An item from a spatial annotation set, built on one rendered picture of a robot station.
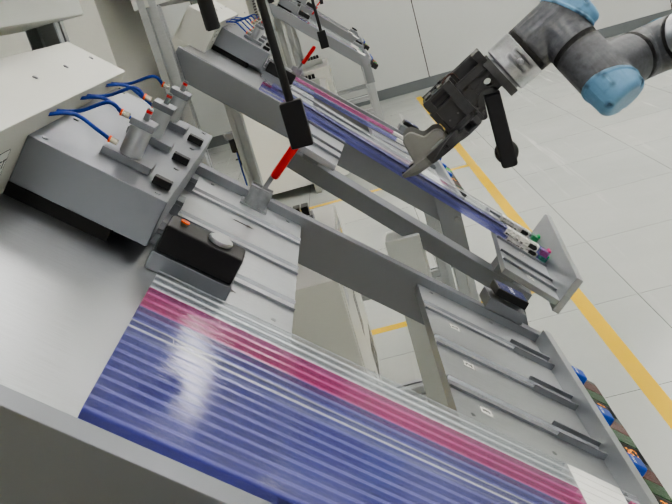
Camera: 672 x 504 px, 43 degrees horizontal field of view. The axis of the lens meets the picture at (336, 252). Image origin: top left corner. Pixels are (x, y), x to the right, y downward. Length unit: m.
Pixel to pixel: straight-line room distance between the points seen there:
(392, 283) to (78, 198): 0.52
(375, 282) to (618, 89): 0.42
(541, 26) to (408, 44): 7.31
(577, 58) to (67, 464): 0.94
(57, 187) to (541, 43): 0.75
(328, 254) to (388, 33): 7.44
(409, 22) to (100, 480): 8.15
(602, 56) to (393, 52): 7.35
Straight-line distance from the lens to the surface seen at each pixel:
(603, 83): 1.25
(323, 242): 1.16
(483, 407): 0.91
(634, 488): 0.92
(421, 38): 8.59
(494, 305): 1.22
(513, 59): 1.29
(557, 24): 1.29
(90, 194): 0.80
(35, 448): 0.53
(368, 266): 1.18
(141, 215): 0.80
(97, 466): 0.52
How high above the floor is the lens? 1.27
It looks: 17 degrees down
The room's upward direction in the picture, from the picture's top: 16 degrees counter-clockwise
